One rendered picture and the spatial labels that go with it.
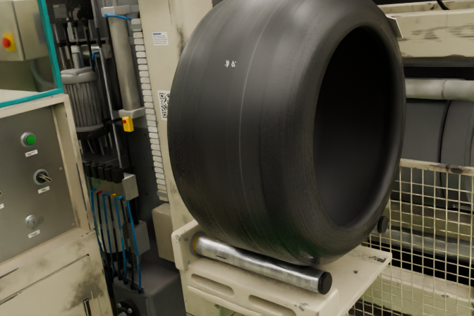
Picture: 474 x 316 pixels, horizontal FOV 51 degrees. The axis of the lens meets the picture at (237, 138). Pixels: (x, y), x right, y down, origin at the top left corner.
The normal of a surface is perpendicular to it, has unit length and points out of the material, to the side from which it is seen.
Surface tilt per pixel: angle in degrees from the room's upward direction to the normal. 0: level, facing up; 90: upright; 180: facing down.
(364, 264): 0
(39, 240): 90
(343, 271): 0
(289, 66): 63
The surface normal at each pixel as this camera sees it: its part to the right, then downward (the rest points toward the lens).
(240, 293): -0.62, 0.28
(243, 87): -0.59, -0.20
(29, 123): 0.78, 0.10
